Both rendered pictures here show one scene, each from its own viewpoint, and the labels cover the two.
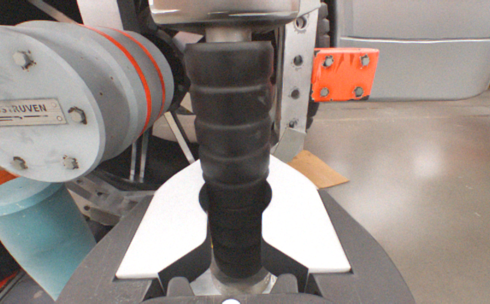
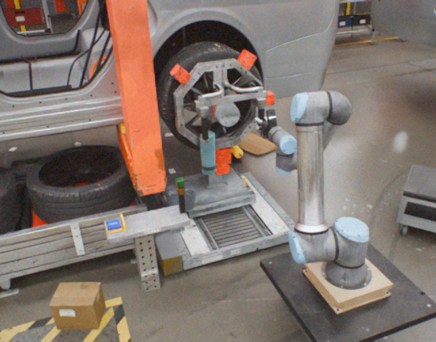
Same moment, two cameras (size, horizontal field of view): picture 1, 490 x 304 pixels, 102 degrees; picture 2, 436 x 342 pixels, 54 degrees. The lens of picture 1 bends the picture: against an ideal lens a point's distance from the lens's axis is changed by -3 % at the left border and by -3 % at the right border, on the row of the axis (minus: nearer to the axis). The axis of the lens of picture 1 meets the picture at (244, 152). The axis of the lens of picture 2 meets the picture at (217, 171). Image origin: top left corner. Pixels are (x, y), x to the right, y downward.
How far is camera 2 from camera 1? 238 cm
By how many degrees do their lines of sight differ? 17
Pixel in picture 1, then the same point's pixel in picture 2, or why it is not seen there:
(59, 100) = (235, 112)
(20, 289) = (169, 186)
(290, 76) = not seen: hidden behind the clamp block
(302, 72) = not seen: hidden behind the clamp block
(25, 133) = (228, 118)
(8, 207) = (211, 135)
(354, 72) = (270, 99)
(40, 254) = (213, 147)
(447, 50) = (301, 77)
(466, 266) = (345, 174)
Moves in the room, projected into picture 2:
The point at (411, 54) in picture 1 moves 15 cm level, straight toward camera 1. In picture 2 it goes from (289, 80) to (285, 87)
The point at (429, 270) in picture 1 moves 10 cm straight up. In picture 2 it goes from (326, 180) to (327, 169)
